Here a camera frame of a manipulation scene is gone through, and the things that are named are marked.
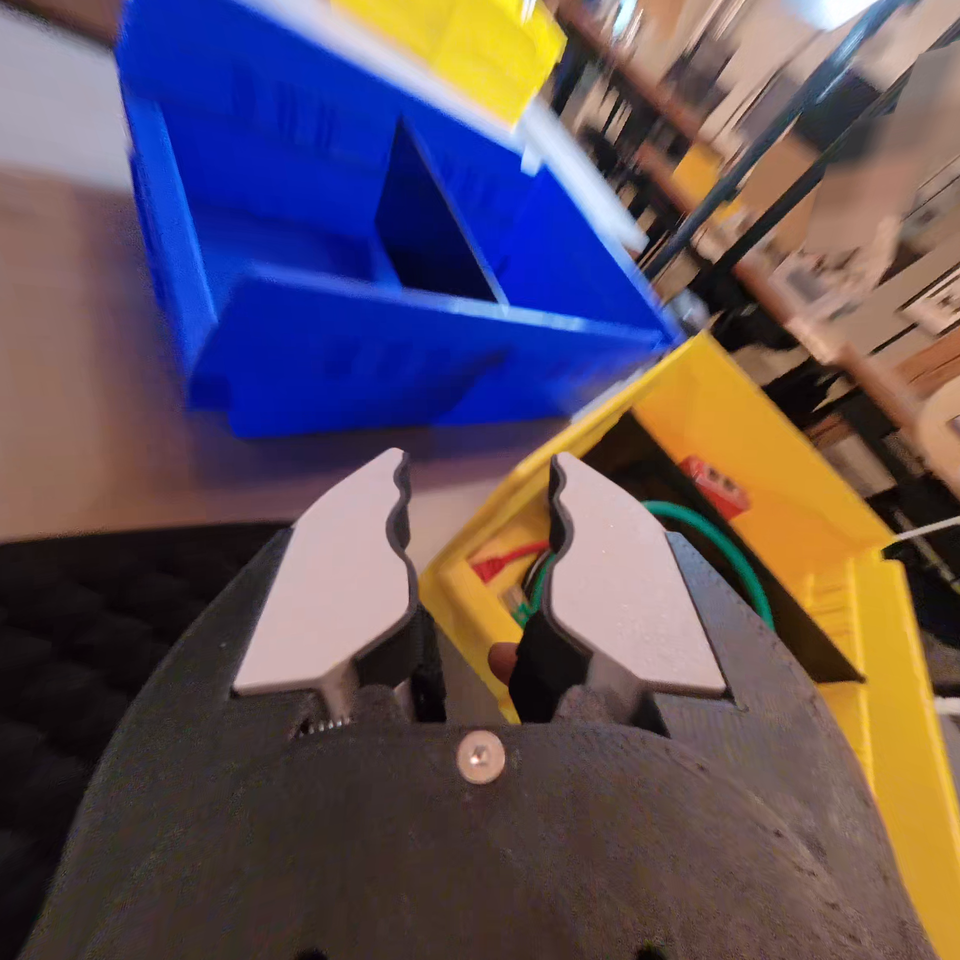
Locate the black honeycomb padded rest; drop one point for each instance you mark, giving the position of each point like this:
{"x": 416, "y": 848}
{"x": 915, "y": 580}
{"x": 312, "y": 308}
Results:
{"x": 75, "y": 637}

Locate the blue plastic bin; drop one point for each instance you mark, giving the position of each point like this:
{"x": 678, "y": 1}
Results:
{"x": 337, "y": 360}

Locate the person's right hand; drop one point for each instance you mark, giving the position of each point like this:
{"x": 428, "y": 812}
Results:
{"x": 502, "y": 664}

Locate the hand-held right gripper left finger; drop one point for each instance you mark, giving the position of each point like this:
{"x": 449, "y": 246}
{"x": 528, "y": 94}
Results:
{"x": 330, "y": 585}

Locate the yellow plastic bin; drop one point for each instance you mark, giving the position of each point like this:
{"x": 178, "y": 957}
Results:
{"x": 750, "y": 409}
{"x": 465, "y": 45}

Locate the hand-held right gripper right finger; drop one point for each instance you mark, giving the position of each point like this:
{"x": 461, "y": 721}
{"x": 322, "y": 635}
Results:
{"x": 630, "y": 592}

